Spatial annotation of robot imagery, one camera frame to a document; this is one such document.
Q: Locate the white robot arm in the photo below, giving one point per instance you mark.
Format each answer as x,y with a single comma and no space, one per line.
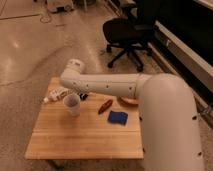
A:
170,128

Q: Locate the red-brown small tool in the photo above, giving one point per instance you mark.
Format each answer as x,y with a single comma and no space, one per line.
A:
105,106

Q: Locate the orange bowl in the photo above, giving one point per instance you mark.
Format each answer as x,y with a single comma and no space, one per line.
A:
128,101

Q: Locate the black rectangular box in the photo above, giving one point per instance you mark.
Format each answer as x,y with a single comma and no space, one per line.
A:
83,96

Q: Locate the blue sponge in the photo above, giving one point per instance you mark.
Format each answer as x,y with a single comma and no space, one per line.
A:
118,117

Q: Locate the wooden folding table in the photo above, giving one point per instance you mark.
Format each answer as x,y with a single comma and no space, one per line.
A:
58,135

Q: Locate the white plastic bottle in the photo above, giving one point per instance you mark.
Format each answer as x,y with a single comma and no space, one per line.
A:
57,94

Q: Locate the black office chair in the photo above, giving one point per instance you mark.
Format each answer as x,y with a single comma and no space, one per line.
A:
133,35

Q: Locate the white device on floor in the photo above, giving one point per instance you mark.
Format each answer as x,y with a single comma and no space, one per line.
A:
54,5

